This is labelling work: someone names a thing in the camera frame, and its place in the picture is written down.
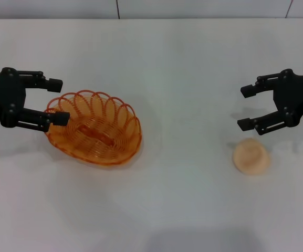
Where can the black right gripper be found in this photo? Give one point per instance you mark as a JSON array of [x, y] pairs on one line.
[[298, 97]]

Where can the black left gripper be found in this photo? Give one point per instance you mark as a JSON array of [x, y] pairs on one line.
[[1, 94]]

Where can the beige round bread bun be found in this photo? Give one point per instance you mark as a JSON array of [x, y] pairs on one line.
[[251, 157]]

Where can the orange woven plastic basket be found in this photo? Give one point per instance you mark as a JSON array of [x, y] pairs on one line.
[[101, 147]]

